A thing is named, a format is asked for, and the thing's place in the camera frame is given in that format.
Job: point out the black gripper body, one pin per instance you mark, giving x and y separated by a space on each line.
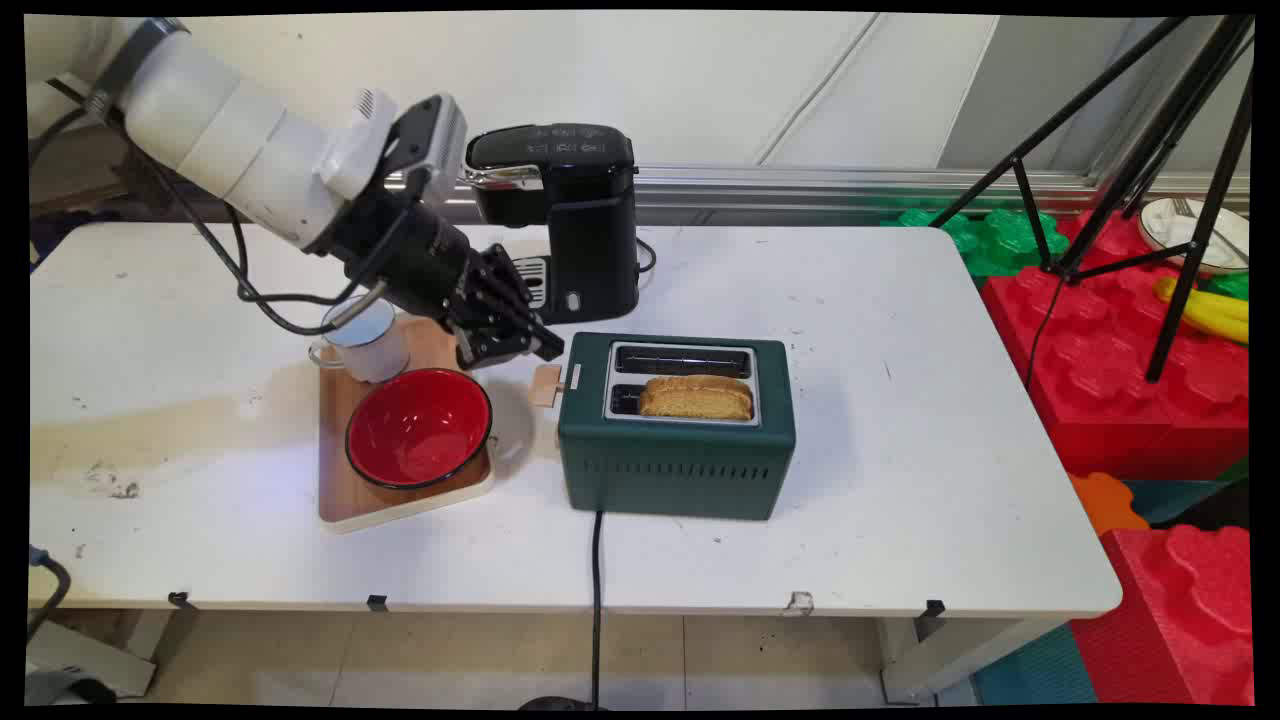
405 248

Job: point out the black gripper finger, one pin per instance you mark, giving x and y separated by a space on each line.
520 322
490 345

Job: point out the white enamel mug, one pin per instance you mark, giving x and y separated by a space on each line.
368 340

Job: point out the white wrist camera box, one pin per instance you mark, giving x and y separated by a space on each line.
410 145

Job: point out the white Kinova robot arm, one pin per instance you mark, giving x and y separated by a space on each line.
215 125

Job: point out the black camera tripod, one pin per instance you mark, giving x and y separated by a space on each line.
1150 150

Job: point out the green two-slot toaster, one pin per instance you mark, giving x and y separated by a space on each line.
680 450

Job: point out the orange foam piece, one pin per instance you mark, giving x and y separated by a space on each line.
1108 500

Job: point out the wooden toaster lever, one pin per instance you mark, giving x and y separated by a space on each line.
546 385

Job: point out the large red foam block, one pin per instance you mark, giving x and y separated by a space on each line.
1100 380

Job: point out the wooden serving tray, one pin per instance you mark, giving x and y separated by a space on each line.
350 500

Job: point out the white bowl with cutlery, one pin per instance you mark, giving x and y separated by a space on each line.
1195 235

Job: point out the red bowl with black rim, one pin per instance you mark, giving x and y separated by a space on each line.
418 430

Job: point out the yellow toy banana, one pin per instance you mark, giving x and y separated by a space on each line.
1210 308

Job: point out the toasted bread slice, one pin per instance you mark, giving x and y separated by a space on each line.
697 398

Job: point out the green foam block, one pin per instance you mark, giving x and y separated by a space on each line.
985 240

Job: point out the black coffee machine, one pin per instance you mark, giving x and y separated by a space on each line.
570 220

